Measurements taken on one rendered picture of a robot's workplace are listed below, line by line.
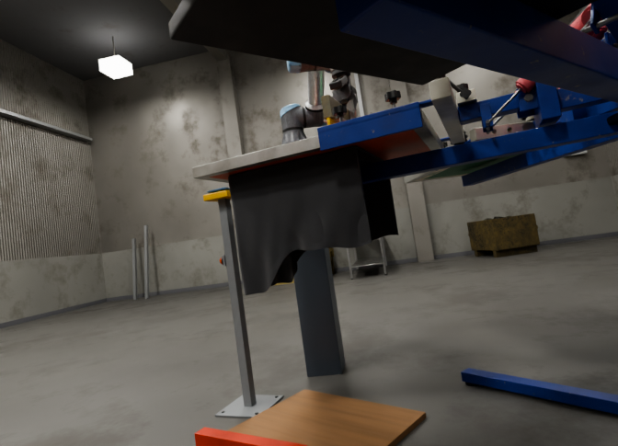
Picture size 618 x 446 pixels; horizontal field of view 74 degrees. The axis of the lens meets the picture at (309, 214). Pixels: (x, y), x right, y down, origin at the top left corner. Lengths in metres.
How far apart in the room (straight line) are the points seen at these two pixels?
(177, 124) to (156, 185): 1.44
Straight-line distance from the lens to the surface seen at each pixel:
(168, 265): 9.61
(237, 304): 1.87
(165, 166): 9.77
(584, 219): 9.17
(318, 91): 2.20
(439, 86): 1.14
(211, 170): 1.43
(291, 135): 2.21
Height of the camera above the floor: 0.68
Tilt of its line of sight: 4 degrees up
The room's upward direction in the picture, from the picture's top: 8 degrees counter-clockwise
